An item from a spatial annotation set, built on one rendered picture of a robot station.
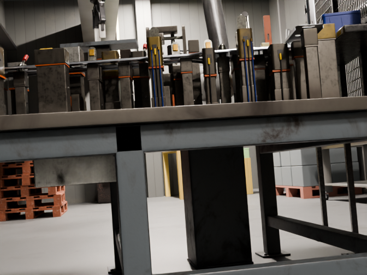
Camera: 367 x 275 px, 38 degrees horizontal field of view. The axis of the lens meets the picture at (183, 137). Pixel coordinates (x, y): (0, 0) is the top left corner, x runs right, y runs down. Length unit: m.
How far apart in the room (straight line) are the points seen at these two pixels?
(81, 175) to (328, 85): 1.04
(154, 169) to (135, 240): 9.33
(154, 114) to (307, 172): 6.15
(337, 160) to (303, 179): 0.57
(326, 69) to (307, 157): 5.37
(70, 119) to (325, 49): 1.15
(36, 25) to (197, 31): 3.32
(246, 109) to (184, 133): 0.19
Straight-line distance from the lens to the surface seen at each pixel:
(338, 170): 7.72
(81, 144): 1.49
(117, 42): 2.62
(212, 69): 2.10
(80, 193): 11.02
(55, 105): 2.13
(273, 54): 2.10
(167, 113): 1.47
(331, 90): 2.20
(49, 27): 11.47
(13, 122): 1.47
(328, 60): 2.22
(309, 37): 1.96
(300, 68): 2.13
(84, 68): 2.41
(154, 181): 10.82
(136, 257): 1.51
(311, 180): 7.55
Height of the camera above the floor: 0.53
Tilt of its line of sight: 3 degrees up
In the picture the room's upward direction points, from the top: 4 degrees counter-clockwise
